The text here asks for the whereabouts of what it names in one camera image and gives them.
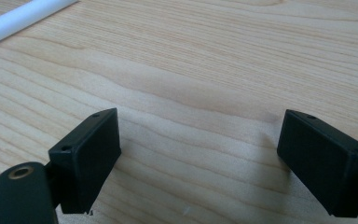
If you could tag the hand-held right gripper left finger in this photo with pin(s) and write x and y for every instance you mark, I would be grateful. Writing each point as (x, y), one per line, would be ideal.
(87, 165)

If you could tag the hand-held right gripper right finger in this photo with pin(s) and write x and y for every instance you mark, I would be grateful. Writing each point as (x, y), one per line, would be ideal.
(323, 161)

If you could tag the white plastic tube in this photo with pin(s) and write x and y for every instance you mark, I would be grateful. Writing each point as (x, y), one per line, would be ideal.
(18, 20)

